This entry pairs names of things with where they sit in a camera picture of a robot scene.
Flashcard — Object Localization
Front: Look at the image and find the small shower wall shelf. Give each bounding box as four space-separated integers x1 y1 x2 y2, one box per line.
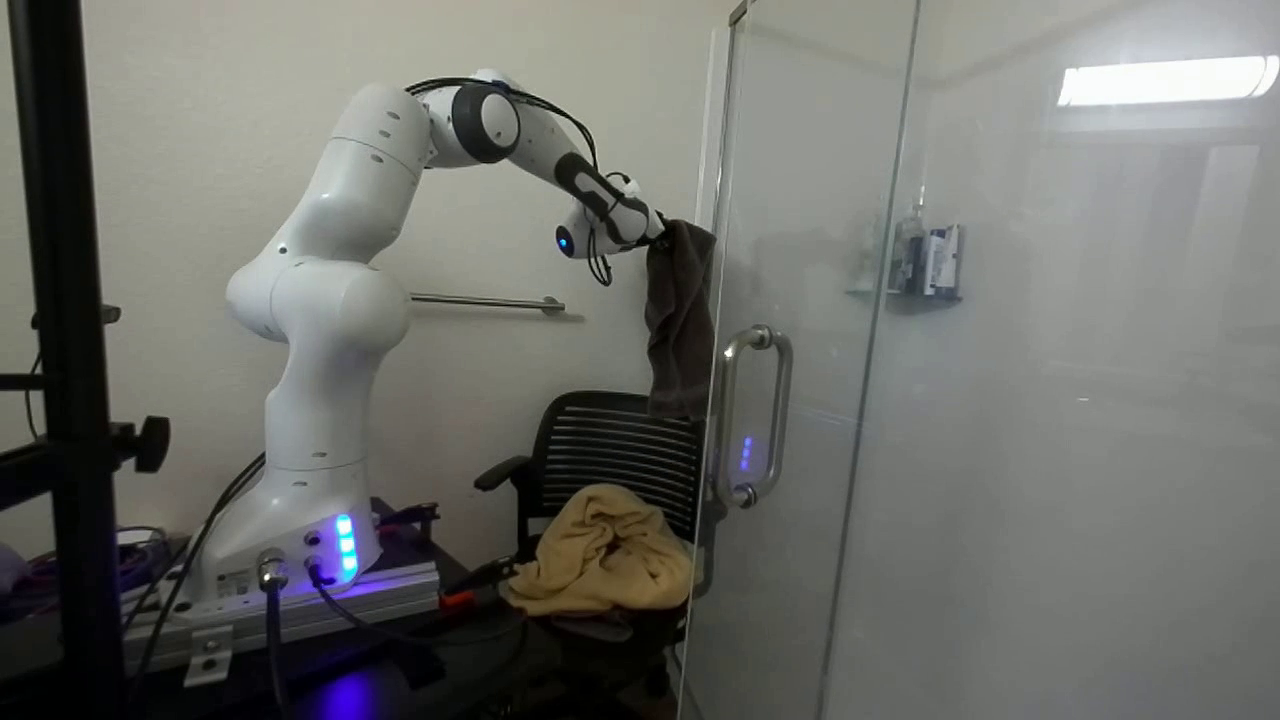
884 289 973 321

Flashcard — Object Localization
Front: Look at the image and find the metal shower door handle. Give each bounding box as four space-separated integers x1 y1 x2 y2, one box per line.
711 321 799 515

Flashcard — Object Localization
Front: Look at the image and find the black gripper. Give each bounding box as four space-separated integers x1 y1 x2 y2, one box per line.
620 194 672 255

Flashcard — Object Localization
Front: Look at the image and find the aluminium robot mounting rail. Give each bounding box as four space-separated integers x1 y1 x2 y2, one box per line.
116 553 450 670

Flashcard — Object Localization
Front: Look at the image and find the dark brown-black towel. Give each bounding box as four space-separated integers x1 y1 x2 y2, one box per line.
642 217 722 418

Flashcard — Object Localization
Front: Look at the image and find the yellow towel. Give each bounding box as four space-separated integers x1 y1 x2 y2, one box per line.
497 479 700 620

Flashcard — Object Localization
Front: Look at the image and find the black mesh office chair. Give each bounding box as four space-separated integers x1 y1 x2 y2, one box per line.
471 386 711 691

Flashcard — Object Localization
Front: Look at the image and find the dark purple clamp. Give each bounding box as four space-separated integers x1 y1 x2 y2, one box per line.
373 495 445 553

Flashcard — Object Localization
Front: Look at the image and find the black power cable with plug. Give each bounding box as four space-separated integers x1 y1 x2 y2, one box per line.
253 546 295 720

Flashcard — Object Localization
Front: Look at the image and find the blue and white soap box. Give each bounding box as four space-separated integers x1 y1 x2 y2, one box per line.
924 219 970 302

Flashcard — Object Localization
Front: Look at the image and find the rectangular ceiling light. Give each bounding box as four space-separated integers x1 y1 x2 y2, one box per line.
1054 53 1280 110

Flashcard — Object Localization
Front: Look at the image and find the glass shower door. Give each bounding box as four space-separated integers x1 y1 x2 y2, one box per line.
672 0 939 720

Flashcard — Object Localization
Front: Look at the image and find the metal wall towel bar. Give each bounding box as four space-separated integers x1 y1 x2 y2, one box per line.
409 289 571 325

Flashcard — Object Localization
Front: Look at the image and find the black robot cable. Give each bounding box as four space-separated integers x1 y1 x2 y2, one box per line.
401 73 603 172

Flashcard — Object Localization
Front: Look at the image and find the black clamp with orange handle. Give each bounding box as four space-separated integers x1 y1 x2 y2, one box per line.
435 566 508 620

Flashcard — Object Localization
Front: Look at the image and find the black metal camera stand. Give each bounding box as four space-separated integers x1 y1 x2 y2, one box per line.
0 0 176 720

